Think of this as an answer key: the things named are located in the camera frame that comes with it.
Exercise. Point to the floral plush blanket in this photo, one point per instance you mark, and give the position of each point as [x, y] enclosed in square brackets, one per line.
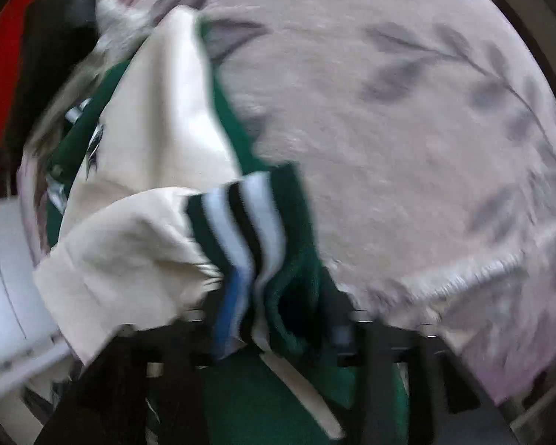
[398, 148]

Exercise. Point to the red cloth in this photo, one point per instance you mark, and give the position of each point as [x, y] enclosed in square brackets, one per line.
[4, 65]

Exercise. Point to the green and cream varsity jacket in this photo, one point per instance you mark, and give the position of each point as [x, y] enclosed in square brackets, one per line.
[134, 204]

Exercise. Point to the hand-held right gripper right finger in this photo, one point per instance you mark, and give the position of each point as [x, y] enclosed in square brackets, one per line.
[342, 336]

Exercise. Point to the black garment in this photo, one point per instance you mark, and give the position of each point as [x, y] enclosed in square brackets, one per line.
[51, 55]

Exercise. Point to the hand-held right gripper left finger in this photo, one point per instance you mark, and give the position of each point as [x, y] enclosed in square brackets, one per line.
[229, 315]

